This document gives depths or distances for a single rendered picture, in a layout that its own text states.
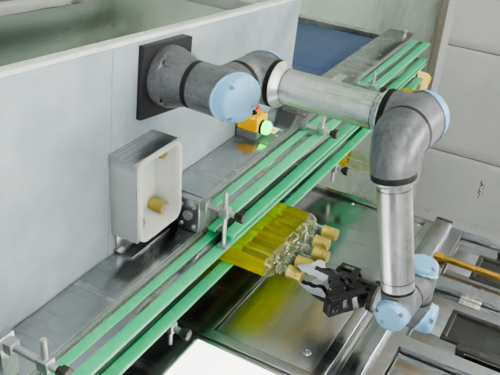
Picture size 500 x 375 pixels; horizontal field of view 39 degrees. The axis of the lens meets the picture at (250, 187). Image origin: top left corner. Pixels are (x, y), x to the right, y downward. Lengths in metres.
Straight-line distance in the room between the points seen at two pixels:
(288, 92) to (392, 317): 0.56
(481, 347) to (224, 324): 0.69
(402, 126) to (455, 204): 6.98
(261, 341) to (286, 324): 0.10
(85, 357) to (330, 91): 0.78
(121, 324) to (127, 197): 0.29
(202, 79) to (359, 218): 1.00
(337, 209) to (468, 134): 5.65
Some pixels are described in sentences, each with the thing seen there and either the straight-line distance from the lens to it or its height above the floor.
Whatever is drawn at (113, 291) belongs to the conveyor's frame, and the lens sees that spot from 1.67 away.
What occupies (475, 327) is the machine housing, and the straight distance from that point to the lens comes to 2.08.
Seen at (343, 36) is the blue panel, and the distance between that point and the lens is 3.27.
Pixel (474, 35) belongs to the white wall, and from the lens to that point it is 7.70.
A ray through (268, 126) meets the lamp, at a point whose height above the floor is 0.85.
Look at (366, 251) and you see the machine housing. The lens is 2.26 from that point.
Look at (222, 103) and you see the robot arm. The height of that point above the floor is 0.97.
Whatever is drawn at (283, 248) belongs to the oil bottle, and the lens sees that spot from 1.89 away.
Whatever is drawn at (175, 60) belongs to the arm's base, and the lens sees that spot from 1.65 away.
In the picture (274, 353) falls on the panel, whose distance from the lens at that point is 1.79.
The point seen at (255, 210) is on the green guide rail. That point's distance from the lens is 1.96.
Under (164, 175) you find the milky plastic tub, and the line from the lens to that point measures 1.79.
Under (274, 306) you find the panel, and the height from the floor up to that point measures 1.09.
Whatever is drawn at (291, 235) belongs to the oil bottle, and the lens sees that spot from 1.94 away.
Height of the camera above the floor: 1.70
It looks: 23 degrees down
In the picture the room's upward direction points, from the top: 109 degrees clockwise
